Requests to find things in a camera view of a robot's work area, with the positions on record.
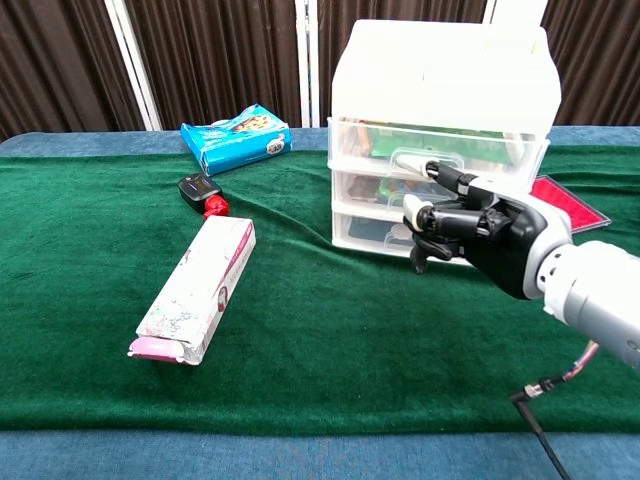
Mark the white slanted frame pole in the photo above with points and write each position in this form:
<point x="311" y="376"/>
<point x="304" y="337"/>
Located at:
<point x="131" y="65"/>

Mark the green printed packet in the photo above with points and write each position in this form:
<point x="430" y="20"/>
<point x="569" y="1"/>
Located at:
<point x="450" y="142"/>

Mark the long white pink box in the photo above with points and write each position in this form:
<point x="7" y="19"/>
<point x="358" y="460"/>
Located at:
<point x="200" y="285"/>

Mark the red small toy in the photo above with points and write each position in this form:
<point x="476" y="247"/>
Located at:
<point x="216" y="205"/>

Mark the pink tube end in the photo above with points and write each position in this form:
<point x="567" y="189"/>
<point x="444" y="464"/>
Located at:
<point x="155" y="346"/>

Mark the clear drawer with black item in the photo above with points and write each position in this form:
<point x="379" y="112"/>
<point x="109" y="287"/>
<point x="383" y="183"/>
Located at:
<point x="365" y="232"/>

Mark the white upright frame pole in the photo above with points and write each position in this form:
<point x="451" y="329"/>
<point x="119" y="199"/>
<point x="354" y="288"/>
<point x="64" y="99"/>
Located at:
<point x="307" y="65"/>

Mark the pale wooden stick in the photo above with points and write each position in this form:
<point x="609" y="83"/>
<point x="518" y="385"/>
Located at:
<point x="365" y="139"/>

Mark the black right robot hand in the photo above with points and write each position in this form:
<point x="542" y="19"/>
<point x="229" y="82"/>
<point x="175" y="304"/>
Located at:
<point x="505" y="240"/>

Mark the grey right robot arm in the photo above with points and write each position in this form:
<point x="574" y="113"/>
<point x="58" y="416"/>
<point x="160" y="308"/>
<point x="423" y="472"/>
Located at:
<point x="600" y="292"/>

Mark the green velvet tablecloth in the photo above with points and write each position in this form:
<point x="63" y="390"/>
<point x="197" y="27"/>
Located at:
<point x="300" y="340"/>

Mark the red ink pad clear case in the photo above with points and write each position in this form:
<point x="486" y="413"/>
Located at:
<point x="575" y="210"/>

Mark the clear drawer with colourful items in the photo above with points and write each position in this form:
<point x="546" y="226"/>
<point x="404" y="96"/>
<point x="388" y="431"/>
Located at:
<point x="360" y="192"/>

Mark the white plastic drawer unit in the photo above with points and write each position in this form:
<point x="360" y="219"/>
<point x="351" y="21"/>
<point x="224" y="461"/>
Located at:
<point x="440" y="75"/>

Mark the white round disc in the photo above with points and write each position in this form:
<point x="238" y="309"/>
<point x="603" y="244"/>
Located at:
<point x="400" y="231"/>

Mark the dark brown curtain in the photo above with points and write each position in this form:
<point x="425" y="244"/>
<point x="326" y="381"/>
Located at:
<point x="225" y="55"/>

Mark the blue table cover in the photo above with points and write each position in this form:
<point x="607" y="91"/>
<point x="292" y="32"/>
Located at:
<point x="200" y="460"/>

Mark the blue cookie box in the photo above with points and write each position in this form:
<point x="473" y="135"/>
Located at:
<point x="240" y="146"/>

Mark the clear drawer with green packets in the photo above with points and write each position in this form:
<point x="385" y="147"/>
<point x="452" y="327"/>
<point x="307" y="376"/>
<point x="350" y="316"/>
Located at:
<point x="375" y="160"/>

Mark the white wide frame pole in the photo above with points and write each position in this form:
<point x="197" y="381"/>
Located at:
<point x="517" y="10"/>

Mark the black small electronic device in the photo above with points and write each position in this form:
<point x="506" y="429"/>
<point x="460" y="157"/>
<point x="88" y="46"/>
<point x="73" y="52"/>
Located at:
<point x="197" y="189"/>

